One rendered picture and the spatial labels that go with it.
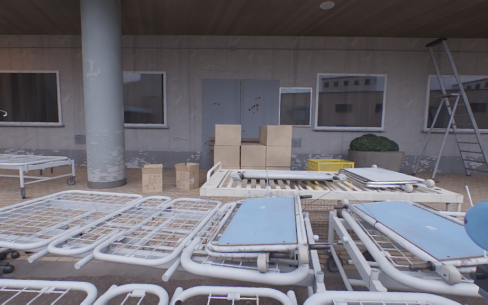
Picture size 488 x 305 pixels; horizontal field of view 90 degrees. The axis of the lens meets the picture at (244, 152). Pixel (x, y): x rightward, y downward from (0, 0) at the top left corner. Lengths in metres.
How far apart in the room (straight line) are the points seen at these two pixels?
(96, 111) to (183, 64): 2.70
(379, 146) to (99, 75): 5.33
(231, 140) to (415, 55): 5.33
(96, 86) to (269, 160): 3.03
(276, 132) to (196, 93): 3.09
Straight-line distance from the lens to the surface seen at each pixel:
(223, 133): 3.70
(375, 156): 5.46
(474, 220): 0.63
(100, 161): 4.70
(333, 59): 6.71
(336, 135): 6.54
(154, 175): 4.19
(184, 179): 4.31
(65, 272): 2.31
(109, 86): 4.71
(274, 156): 3.83
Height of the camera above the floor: 1.04
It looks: 5 degrees down
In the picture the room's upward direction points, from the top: 1 degrees clockwise
